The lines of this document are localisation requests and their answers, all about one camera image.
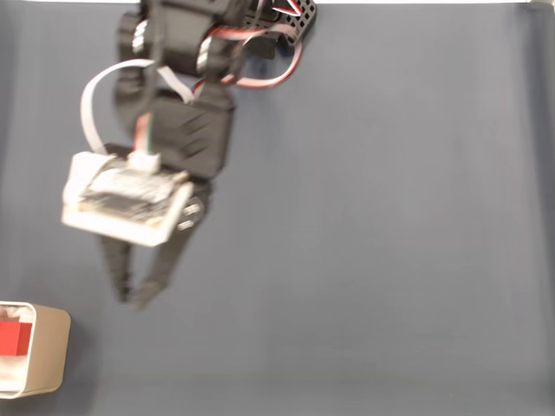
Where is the red cube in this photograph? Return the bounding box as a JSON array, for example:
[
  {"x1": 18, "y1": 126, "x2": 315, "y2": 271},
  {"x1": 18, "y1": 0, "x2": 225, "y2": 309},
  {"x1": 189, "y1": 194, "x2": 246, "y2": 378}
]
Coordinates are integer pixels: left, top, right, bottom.
[{"x1": 0, "y1": 321, "x2": 34, "y2": 358}]

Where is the beige box with white lining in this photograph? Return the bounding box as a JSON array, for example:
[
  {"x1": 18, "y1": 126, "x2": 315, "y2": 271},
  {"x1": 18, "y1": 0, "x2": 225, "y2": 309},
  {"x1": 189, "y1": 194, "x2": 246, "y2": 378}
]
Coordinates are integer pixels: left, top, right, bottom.
[{"x1": 0, "y1": 301, "x2": 72, "y2": 399}]

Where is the dark grey table mat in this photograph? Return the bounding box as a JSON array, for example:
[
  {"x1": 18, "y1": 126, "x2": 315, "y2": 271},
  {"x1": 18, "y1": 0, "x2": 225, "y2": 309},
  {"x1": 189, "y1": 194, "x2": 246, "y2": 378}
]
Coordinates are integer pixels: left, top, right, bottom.
[{"x1": 0, "y1": 3, "x2": 555, "y2": 416}]

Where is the black camera cable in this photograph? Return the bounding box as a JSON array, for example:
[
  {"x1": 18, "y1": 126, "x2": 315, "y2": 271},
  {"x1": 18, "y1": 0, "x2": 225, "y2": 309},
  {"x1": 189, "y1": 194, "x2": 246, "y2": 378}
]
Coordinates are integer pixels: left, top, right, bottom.
[{"x1": 132, "y1": 0, "x2": 168, "y2": 158}]

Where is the red white black servo cable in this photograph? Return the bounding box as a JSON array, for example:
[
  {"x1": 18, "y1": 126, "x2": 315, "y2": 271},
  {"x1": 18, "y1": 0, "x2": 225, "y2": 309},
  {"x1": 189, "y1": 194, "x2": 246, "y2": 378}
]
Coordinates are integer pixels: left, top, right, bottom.
[{"x1": 197, "y1": 23, "x2": 304, "y2": 91}]

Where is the white flat servo cable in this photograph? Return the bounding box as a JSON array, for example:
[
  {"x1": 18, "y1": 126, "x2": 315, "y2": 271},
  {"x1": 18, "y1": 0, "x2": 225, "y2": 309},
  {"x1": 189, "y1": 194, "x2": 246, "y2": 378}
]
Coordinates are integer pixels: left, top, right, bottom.
[{"x1": 80, "y1": 59, "x2": 196, "y2": 156}]

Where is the short servo cable at base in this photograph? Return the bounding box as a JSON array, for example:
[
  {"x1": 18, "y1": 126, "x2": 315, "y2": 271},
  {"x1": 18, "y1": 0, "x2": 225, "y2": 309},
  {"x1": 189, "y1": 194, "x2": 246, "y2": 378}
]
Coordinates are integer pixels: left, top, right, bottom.
[{"x1": 255, "y1": 0, "x2": 304, "y2": 19}]

